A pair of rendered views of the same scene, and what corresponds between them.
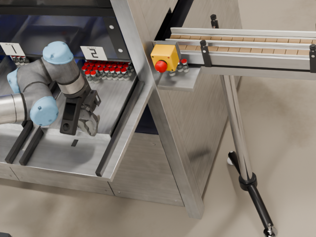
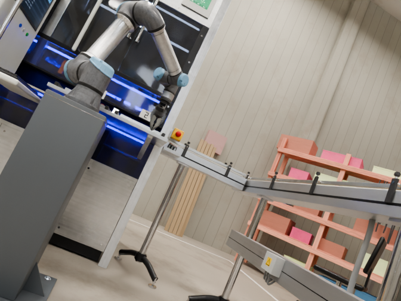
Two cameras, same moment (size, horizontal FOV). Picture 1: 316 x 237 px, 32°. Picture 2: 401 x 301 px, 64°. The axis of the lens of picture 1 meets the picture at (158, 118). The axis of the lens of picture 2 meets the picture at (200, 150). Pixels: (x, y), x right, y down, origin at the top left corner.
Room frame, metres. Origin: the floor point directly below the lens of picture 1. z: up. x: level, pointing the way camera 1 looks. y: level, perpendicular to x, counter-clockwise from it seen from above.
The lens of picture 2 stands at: (-0.33, 1.28, 0.62)
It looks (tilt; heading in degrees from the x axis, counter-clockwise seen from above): 9 degrees up; 317
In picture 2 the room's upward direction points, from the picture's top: 24 degrees clockwise
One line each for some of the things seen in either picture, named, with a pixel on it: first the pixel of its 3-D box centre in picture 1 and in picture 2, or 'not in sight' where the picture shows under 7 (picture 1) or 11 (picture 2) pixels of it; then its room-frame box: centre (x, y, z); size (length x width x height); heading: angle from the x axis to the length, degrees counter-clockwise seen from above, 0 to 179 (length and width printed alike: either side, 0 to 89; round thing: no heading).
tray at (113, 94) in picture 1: (94, 97); (138, 129); (1.46, 0.18, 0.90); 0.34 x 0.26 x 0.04; 147
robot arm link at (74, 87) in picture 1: (69, 81); (166, 96); (1.29, 0.21, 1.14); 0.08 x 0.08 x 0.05
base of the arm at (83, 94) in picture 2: not in sight; (85, 98); (1.06, 0.74, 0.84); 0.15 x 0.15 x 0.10
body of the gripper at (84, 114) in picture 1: (80, 98); (161, 108); (1.30, 0.20, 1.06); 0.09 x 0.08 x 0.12; 147
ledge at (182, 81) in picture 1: (181, 74); (170, 152); (1.45, -0.13, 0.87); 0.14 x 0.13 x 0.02; 147
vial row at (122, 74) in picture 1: (105, 73); not in sight; (1.56, 0.12, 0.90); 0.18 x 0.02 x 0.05; 57
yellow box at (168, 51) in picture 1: (165, 56); (177, 134); (1.43, -0.09, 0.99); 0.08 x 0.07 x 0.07; 147
